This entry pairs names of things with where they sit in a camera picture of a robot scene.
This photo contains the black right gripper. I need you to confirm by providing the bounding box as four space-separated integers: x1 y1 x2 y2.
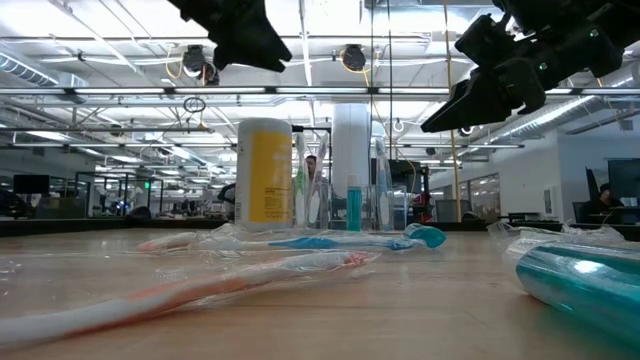
420 24 626 134

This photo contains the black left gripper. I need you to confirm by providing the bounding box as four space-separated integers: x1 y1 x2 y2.
167 0 294 74

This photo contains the orange white toothbrush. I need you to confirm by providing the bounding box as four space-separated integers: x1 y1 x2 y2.
0 249 381 351

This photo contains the long ceiling light strip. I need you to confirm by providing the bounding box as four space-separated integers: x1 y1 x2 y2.
0 85 640 97

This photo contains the red black machine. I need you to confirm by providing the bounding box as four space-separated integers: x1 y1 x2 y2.
388 159 432 224

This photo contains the yellow white wipes canister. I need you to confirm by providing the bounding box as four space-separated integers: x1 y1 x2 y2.
234 117 295 233

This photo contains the person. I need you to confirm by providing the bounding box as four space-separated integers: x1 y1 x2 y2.
574 182 626 224
303 154 329 201

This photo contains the white round column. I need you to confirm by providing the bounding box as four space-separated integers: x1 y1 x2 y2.
331 103 372 199

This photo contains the dark computer monitor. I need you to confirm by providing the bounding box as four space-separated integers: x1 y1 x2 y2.
607 158 640 201
13 173 51 196

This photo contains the clear acrylic organizer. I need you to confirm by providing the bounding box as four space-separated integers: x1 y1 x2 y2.
293 182 410 233

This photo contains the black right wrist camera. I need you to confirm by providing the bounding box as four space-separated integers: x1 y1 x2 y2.
454 13 516 66

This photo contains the black ceiling cable reel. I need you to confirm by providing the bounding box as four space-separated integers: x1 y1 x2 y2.
181 44 220 87
341 43 368 72

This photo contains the silver ventilation duct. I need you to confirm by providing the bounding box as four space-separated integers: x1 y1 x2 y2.
0 52 89 104
487 94 596 144

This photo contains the black framed glass enclosure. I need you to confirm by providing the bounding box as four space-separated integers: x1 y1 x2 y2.
74 171 164 219

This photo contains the black aluminium table frame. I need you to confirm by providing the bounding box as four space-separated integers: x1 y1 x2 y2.
0 218 640 243

